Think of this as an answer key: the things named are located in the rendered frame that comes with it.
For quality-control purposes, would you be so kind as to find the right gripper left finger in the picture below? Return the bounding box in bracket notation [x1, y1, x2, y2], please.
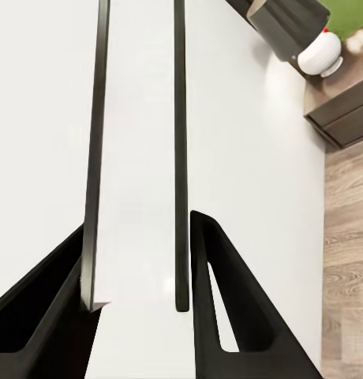
[0, 224, 102, 379]

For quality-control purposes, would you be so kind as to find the hardback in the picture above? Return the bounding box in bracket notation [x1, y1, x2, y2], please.
[78, 0, 189, 313]

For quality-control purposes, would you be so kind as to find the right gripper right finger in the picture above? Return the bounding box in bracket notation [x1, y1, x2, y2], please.
[189, 210, 323, 379]

